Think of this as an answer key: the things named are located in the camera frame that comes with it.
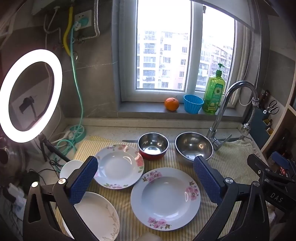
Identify teal cable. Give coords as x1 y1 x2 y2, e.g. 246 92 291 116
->
53 22 85 163

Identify white ceramic bowl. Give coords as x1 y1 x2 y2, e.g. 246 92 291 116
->
60 159 84 179

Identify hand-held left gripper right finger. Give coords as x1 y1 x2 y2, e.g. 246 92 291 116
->
193 156 270 241

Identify orange fruit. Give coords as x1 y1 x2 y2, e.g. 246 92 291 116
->
165 97 179 112

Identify black knife handle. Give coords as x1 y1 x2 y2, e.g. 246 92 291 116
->
259 90 270 109

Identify white wall socket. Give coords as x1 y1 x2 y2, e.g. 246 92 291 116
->
74 10 92 30

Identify yellow hose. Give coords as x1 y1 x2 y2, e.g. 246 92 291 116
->
63 7 74 56

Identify chrome pull-out sprayer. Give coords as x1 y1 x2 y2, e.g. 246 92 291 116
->
240 97 259 141

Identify black tripod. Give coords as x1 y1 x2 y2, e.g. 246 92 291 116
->
38 134 71 163

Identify white framed window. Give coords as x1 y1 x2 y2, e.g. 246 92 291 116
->
120 0 252 107

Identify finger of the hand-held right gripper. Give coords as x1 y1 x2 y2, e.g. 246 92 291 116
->
271 151 296 178
247 153 279 183

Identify black cable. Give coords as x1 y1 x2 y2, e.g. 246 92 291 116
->
30 158 63 178

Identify chrome faucet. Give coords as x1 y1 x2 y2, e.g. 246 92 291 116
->
206 80 258 151

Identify blue ribbed cup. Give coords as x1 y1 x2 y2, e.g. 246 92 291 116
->
183 95 204 114

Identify metal corrugated hose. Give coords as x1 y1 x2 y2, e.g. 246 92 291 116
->
74 0 101 43

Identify white branch-pattern plate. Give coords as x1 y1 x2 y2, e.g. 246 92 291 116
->
62 192 120 241

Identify white ring light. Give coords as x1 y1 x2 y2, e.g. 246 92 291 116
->
0 49 63 143

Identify small rose-print plate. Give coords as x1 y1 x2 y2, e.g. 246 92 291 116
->
94 144 145 190

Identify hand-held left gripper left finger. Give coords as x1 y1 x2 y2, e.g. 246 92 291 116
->
22 156 99 241

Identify red steel bowl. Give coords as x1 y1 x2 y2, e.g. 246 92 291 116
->
137 133 169 161

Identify yellow striped cloth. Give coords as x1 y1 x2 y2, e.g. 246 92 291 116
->
54 136 262 241

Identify teal round power strip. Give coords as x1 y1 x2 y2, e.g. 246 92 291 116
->
69 125 87 142

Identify plain steel bowl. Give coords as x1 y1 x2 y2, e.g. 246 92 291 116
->
175 132 213 164

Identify large pink-blossom plate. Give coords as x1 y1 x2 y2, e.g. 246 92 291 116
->
131 167 201 231

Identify green dish soap bottle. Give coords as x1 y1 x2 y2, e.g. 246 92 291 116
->
202 63 226 115

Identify white plug cable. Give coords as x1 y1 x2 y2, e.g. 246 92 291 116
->
50 130 77 144

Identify scissors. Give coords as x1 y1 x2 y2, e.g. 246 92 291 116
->
264 100 279 114

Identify white water heater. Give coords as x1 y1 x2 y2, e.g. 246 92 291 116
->
30 0 77 15

